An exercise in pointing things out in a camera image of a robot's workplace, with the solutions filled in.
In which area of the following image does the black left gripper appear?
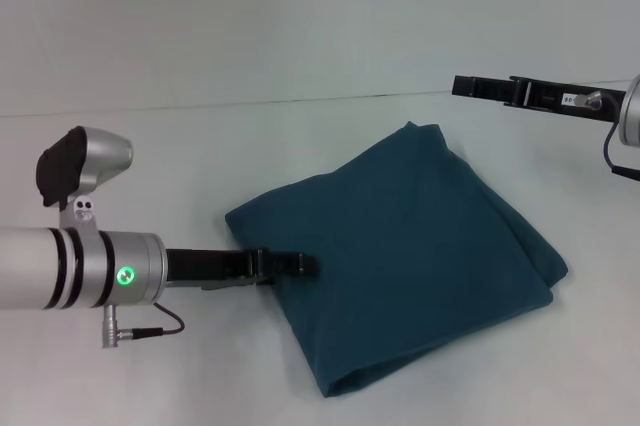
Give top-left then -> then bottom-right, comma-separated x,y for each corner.
163,247 -> 320,292

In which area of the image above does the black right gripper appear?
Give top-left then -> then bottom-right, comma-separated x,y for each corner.
451,74 -> 629,123

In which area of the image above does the blue shirt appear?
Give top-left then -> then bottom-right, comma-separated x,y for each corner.
223,120 -> 570,387

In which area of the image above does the left gripper cable with plug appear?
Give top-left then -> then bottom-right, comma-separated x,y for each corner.
101,301 -> 186,350

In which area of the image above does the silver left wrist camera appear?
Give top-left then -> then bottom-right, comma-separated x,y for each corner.
34,125 -> 135,235

